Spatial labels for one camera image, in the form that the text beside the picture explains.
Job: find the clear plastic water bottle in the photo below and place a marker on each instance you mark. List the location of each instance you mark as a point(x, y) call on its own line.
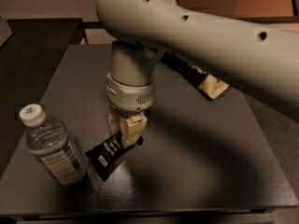
point(49, 142)

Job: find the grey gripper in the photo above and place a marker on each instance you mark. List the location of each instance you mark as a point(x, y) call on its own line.
point(128, 97)

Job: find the sea salt snack bag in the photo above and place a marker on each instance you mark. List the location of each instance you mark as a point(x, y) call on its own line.
point(210, 86)

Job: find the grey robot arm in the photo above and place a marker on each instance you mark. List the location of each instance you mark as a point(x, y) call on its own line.
point(260, 61)

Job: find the black rxbar chocolate bar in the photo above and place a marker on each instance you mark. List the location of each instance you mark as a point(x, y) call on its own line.
point(105, 156)

